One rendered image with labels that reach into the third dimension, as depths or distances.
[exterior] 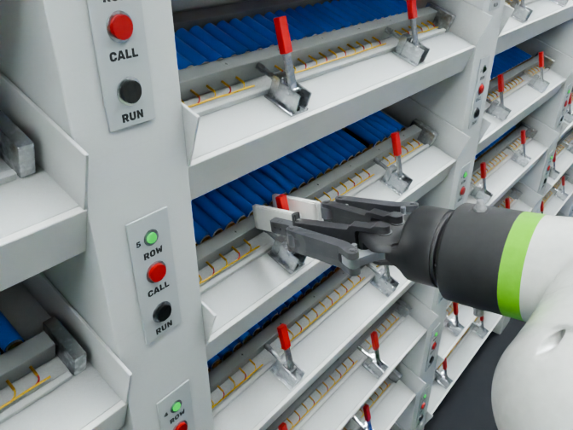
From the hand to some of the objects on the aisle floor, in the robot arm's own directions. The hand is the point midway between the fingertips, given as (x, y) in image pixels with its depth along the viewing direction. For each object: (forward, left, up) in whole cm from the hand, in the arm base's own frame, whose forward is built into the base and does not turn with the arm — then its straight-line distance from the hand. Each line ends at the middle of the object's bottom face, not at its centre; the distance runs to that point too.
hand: (286, 215), depth 62 cm
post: (+19, -45, -98) cm, 110 cm away
